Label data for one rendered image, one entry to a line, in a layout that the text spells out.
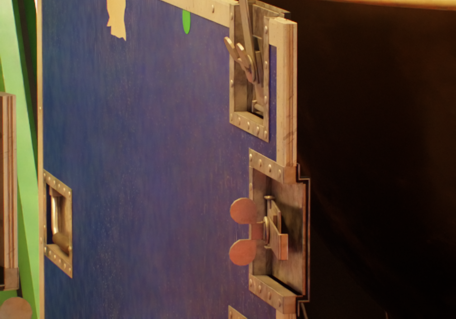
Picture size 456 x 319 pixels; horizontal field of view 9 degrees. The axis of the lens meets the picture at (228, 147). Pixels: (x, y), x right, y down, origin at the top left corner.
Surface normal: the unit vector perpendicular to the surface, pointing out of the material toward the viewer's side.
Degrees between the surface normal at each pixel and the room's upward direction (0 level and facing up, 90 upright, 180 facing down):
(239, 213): 100
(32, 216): 76
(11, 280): 90
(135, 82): 90
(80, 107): 90
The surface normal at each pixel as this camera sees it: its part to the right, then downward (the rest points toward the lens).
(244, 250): 0.23, 0.32
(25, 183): 0.57, -0.12
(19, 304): 0.13, 0.10
